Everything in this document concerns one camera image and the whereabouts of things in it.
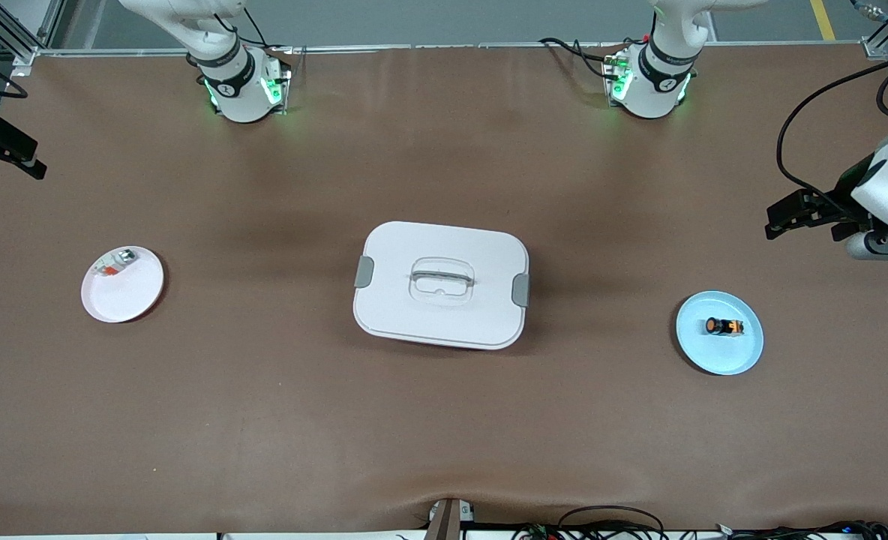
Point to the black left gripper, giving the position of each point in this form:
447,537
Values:
838,206

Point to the orange push-button switch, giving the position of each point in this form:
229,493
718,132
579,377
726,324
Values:
723,326

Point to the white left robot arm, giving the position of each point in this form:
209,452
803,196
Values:
650,90

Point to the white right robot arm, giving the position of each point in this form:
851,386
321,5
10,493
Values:
241,97

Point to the light blue round plate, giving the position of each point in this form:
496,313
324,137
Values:
718,352

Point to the pink round plate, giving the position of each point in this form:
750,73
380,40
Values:
125,296

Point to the grey box latch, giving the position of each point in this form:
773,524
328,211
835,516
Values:
364,271
521,290

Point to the white lidded storage box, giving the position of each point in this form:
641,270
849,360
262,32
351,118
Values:
444,322

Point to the brown table cover mat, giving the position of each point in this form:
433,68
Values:
264,420

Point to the silver table edge rail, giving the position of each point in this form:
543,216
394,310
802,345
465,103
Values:
414,47

